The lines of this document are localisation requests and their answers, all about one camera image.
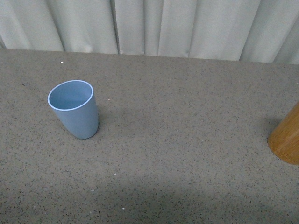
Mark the white pleated curtain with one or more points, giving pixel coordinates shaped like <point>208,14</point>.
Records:
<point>240,30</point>

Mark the blue plastic cup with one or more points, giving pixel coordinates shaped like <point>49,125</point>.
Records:
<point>74,104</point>

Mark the bamboo chopstick holder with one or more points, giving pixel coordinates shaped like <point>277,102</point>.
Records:
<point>284,140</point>

